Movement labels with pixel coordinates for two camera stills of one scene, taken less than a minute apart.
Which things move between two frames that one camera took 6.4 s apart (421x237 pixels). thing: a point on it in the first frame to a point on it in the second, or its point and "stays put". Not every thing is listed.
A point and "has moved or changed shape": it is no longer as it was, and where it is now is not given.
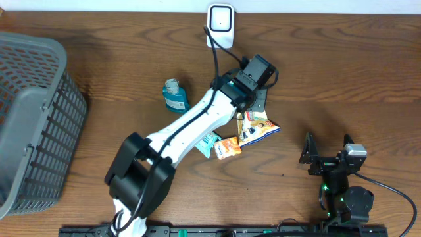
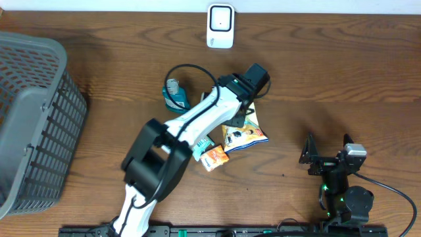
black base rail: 269,231 stays put
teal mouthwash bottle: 175,97 stays put
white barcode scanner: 220,23 stays put
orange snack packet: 227,147 to 214,157
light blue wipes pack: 205,147 to 198,149
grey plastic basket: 43,111 stays put
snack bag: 253,126 has moved or changed shape
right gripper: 323,164 stays put
